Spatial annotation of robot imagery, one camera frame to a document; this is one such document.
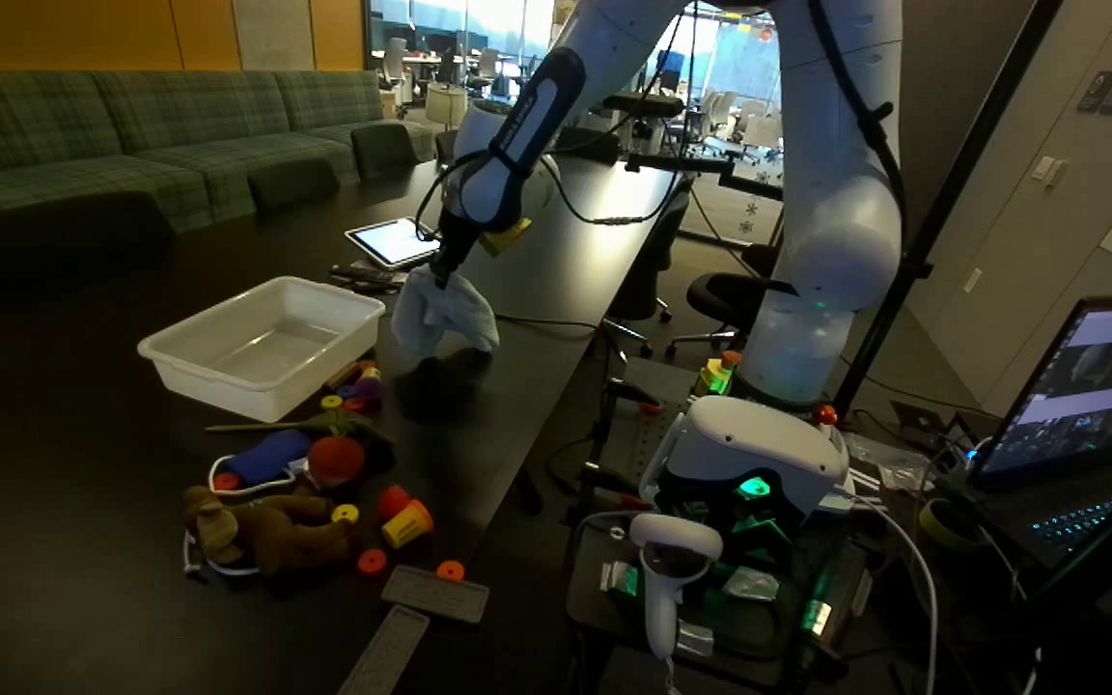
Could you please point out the brown plush toy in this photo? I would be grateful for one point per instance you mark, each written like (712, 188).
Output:
(281, 532)

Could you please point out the white VR controller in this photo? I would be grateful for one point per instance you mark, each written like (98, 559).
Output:
(670, 552)

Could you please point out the small yellow green bottle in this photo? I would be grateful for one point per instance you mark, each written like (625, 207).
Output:
(717, 375)

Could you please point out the yellow cylinder block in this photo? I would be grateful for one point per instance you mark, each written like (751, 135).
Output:
(406, 523)

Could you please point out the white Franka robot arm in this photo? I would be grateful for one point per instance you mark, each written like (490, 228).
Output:
(827, 194)

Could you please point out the open black laptop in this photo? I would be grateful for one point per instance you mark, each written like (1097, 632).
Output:
(1097, 387)

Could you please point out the white terry towel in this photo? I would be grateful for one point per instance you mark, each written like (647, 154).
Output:
(442, 331)

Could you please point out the tablet with lit screen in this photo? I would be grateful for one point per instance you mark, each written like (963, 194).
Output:
(387, 239)

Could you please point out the grey rectangular block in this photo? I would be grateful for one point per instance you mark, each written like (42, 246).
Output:
(433, 595)

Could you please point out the white wall switch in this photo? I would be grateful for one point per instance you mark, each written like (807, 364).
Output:
(1052, 172)

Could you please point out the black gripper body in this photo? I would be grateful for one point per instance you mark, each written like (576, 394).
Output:
(461, 233)

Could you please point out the black office chair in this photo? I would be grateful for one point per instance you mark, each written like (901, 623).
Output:
(293, 181)
(384, 153)
(66, 239)

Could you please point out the small red round block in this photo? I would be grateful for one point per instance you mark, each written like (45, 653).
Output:
(393, 498)

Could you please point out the black diagonal pole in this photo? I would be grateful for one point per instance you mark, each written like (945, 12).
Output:
(966, 169)

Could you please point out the long dark grey bar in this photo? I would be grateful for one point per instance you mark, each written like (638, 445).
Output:
(384, 653)

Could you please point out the red plush ball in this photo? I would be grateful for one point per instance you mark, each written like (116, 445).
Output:
(338, 461)

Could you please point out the small red disc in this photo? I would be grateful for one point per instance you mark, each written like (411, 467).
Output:
(372, 560)

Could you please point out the white VR headset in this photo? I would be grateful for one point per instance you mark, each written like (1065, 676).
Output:
(753, 445)

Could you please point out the white plastic storage box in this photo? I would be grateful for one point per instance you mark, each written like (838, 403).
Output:
(259, 349)

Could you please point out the blue plush toy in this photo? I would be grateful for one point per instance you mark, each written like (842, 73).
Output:
(268, 457)

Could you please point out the black electronics box green lights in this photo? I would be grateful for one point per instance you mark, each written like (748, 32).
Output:
(764, 602)

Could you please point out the small orange disc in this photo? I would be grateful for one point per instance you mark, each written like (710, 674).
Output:
(448, 570)

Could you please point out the black round stool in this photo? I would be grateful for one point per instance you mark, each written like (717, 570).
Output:
(721, 299)

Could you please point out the green plaid sofa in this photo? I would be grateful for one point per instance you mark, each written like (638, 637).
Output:
(133, 129)

